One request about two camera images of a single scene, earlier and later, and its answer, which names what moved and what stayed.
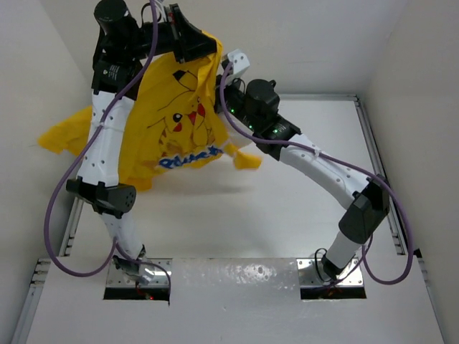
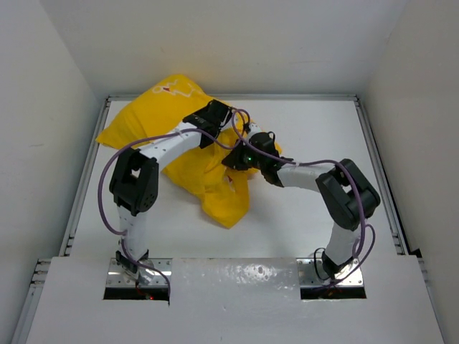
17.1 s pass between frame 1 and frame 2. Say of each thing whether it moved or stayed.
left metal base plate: stayed
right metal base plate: stayed
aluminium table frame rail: stayed
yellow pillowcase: moved
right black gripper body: moved
